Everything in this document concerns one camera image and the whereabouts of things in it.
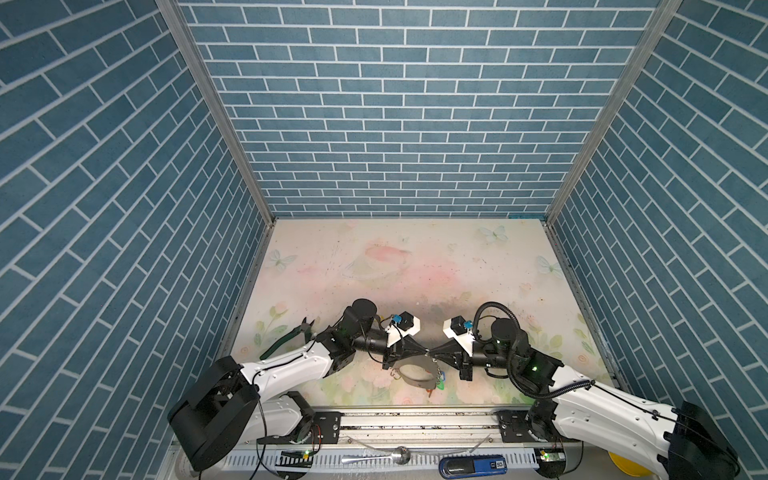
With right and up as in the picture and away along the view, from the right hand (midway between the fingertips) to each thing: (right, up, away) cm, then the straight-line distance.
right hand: (429, 351), depth 72 cm
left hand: (-2, -1, 0) cm, 2 cm away
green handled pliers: (-36, +1, +19) cm, 41 cm away
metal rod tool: (-7, -23, -3) cm, 24 cm away
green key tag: (+3, -10, +3) cm, 11 cm away
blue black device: (+9, -23, -7) cm, 25 cm away
